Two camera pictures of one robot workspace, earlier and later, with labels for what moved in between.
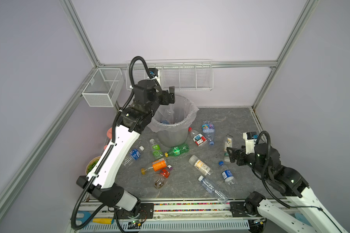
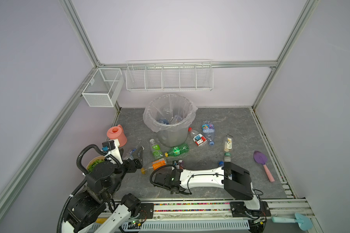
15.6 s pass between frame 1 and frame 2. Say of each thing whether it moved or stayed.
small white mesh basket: stayed
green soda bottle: stayed
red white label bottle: stayed
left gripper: moved
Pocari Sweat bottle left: stayed
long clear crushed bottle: moved
